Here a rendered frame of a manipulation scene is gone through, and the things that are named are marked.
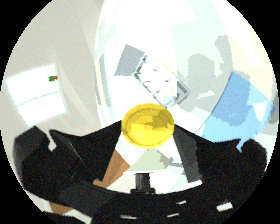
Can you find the yellow plate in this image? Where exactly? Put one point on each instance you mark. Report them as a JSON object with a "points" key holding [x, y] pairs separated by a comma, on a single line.
{"points": [[147, 125]]}

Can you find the grey dish rack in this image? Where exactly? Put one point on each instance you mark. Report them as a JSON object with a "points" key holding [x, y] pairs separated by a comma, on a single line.
{"points": [[158, 81]]}

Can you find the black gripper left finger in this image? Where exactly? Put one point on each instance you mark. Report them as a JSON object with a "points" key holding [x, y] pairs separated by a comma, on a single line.
{"points": [[93, 150]]}

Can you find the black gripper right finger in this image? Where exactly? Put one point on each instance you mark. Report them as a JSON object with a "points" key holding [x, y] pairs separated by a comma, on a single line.
{"points": [[197, 154]]}

